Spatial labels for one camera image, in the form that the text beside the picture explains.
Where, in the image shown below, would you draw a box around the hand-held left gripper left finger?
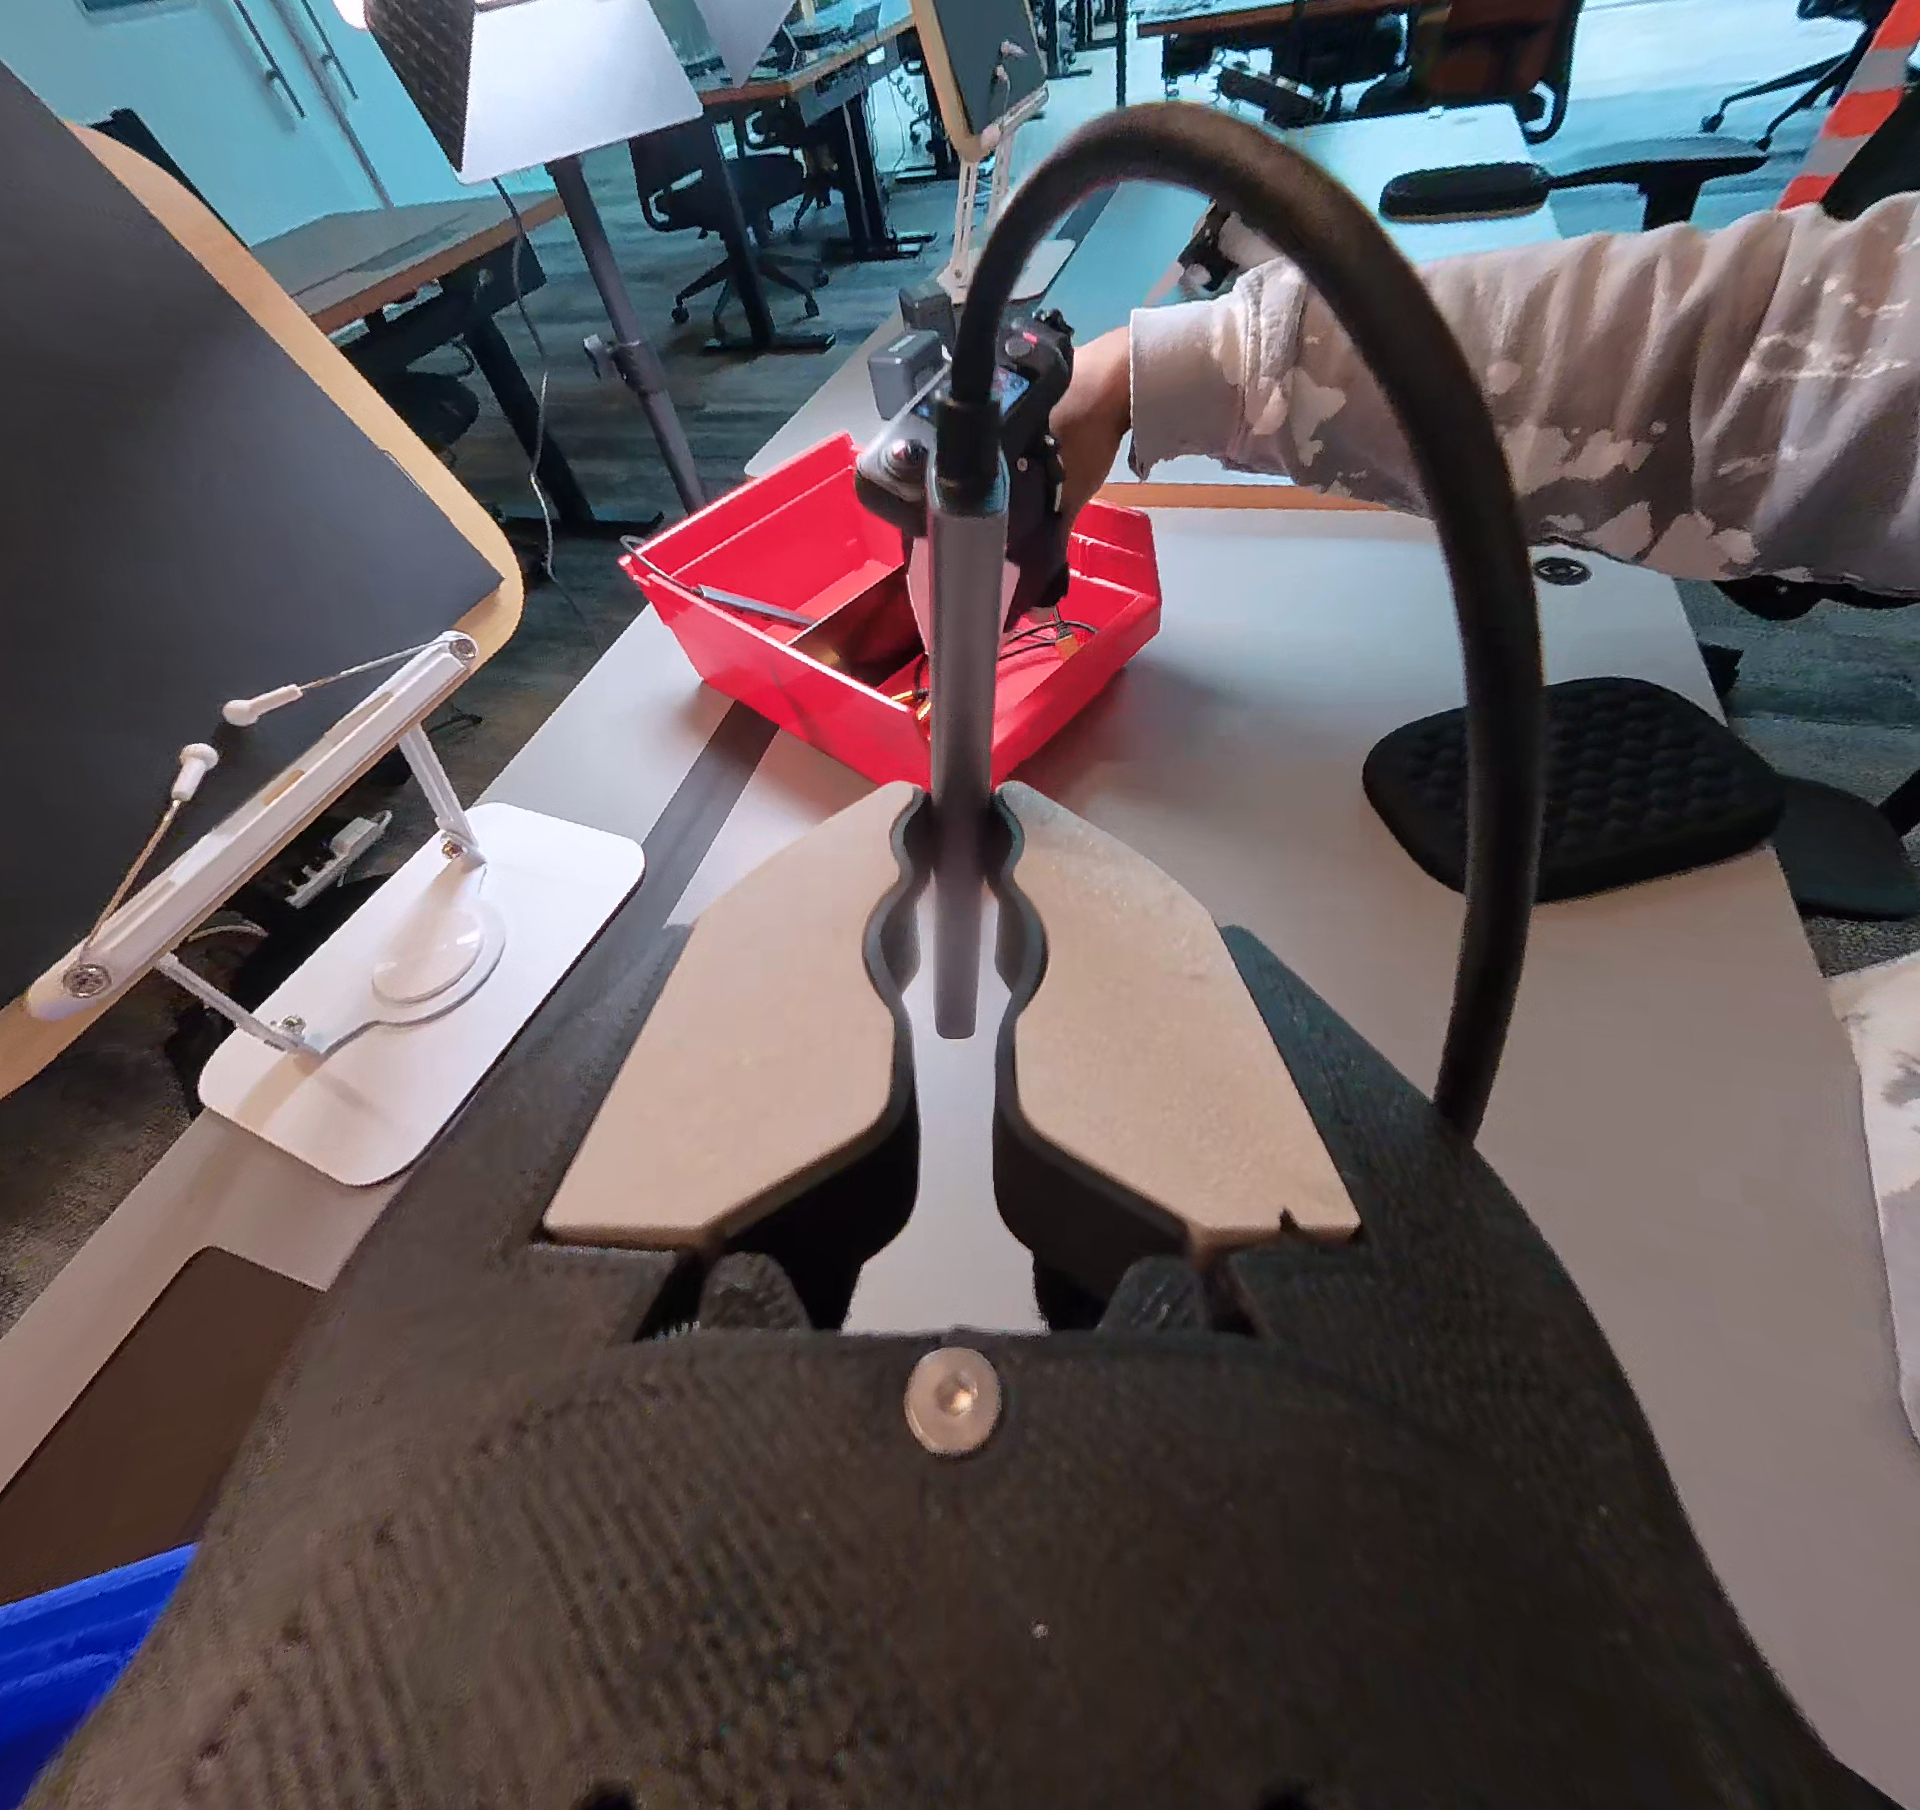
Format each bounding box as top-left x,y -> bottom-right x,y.
541,785 -> 924,1253

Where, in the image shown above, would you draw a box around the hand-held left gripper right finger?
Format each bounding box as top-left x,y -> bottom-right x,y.
987,782 -> 1363,1264

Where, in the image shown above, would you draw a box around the black cable wide orange plugs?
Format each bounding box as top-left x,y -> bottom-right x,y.
998,611 -> 1121,672

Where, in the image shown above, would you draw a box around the red plastic bin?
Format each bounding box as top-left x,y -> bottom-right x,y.
619,435 -> 1164,793

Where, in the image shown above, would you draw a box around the person's right forearm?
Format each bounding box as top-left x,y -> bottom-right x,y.
1126,196 -> 1920,588

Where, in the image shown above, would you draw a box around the person's right hand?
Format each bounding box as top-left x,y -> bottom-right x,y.
1051,326 -> 1143,513

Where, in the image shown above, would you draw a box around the black bin divider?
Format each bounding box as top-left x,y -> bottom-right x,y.
789,595 -> 924,687

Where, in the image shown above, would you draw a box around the wooden top desk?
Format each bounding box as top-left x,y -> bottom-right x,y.
246,190 -> 664,541
696,0 -> 920,267

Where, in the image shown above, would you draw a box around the black office chair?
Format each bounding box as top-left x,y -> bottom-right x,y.
630,115 -> 830,357

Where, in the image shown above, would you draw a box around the black board wooden rim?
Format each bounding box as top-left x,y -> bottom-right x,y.
0,62 -> 528,1100
883,0 -> 1053,146

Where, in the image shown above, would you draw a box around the white power strip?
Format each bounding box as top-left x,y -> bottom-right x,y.
287,811 -> 394,911

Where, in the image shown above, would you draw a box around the black oval pad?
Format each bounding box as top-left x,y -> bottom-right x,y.
1379,161 -> 1554,225

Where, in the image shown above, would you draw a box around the black honeycomb pad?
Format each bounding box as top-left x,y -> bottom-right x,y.
1361,679 -> 1787,906

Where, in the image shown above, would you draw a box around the studio light on stand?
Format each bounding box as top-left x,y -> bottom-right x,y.
307,0 -> 871,530

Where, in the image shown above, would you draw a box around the brown chair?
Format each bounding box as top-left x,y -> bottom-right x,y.
1418,0 -> 1596,145

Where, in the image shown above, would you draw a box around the black chair armrest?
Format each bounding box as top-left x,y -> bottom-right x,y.
1777,776 -> 1920,925

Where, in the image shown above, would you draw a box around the person's torso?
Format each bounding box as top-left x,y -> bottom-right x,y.
1822,971 -> 1920,1452

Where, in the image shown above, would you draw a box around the orange traffic cone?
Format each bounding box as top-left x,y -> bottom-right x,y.
1777,17 -> 1920,215

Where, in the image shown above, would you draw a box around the blue plastic bin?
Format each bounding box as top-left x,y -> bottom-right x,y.
0,1542 -> 196,1810

